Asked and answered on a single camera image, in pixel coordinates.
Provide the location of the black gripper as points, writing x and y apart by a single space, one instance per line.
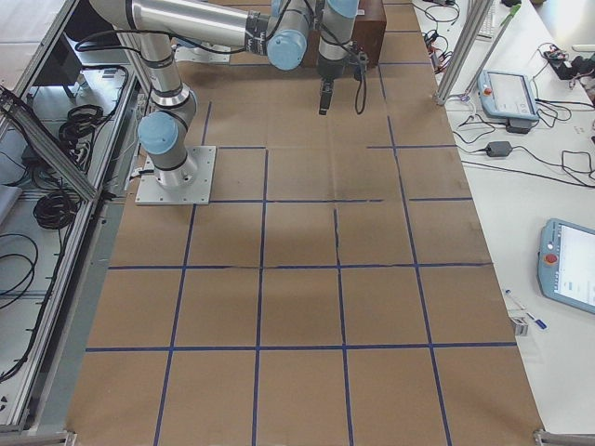
329 69

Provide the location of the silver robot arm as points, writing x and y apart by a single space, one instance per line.
281 36

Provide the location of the dark wooden drawer cabinet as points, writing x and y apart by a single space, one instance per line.
368 33

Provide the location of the black power adapter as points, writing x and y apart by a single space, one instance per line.
498 149

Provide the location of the far teach pendant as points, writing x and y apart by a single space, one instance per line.
507 95

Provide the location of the teach pendant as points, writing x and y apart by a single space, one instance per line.
507 95
565 265

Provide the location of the white blue pen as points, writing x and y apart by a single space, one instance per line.
515 303

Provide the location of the near teach pendant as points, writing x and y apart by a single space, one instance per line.
565 265

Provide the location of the small grey binder clip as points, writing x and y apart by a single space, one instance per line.
519 326

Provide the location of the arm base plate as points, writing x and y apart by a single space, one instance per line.
189 184

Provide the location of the aluminium frame post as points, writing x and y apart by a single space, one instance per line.
475 17

